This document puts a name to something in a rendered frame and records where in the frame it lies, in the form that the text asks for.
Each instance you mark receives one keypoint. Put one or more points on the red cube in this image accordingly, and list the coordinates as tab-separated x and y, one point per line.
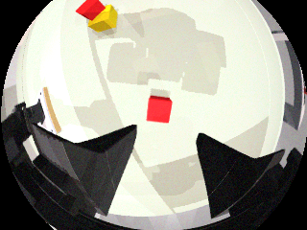
160	109
90	9

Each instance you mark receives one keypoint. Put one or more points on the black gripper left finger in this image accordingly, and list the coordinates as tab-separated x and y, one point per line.
97	165

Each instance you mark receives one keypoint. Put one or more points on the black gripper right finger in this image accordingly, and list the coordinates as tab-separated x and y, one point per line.
229	174

